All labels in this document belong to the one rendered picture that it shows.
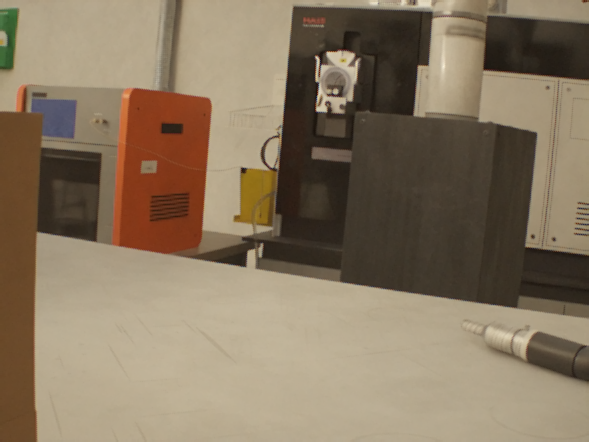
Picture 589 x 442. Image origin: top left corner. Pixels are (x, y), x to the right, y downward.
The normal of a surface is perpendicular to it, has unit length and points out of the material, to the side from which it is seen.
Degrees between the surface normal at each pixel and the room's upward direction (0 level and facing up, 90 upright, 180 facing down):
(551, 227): 90
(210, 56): 90
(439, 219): 90
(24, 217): 90
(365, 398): 0
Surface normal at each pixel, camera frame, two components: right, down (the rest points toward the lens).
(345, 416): 0.08, -0.99
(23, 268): 0.90, 0.13
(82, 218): -0.36, 0.08
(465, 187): -0.55, 0.06
